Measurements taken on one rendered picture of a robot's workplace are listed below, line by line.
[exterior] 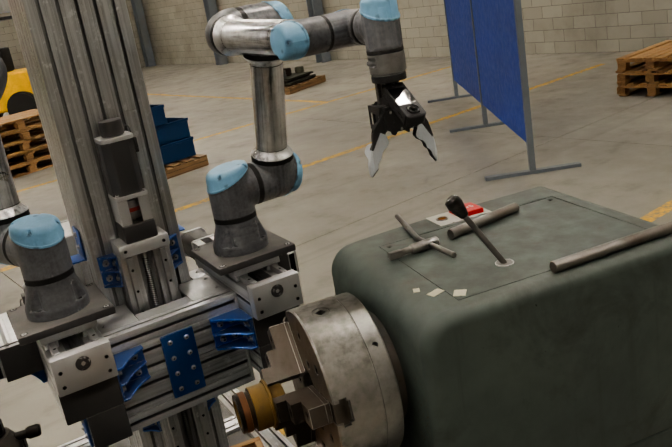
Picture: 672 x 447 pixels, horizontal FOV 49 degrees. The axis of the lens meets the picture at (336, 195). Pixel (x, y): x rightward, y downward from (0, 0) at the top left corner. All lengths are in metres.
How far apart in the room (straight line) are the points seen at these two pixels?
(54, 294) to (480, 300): 1.03
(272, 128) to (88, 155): 0.48
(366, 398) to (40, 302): 0.89
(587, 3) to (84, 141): 11.41
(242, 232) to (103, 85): 0.52
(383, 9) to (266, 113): 0.59
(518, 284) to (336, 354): 0.35
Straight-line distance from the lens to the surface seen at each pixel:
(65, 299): 1.90
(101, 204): 2.07
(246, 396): 1.44
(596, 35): 12.93
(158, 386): 2.04
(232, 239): 2.00
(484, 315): 1.31
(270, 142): 2.00
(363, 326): 1.38
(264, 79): 1.93
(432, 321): 1.29
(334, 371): 1.33
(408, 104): 1.47
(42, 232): 1.86
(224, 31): 1.76
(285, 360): 1.47
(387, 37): 1.49
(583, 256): 1.43
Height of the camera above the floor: 1.82
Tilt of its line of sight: 16 degrees down
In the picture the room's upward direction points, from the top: 10 degrees counter-clockwise
